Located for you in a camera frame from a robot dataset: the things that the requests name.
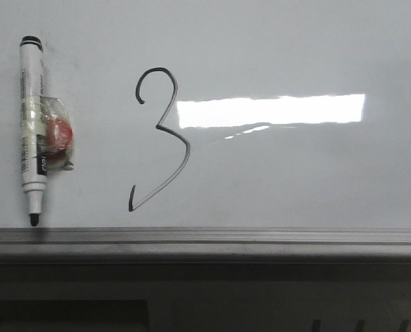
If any red magnet taped to marker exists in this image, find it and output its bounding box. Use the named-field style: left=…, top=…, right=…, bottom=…
left=40, top=97, right=74, bottom=171

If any white whiteboard marker black tip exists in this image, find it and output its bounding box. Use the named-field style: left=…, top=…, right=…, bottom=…
left=19, top=35, right=48, bottom=227

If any white whiteboard surface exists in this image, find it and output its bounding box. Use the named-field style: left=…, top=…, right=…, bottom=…
left=0, top=1, right=411, bottom=228

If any dark panel below whiteboard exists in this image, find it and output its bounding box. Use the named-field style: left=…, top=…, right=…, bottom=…
left=0, top=299, right=149, bottom=331

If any aluminium whiteboard frame tray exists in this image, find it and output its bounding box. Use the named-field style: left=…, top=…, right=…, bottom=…
left=0, top=227, right=411, bottom=264

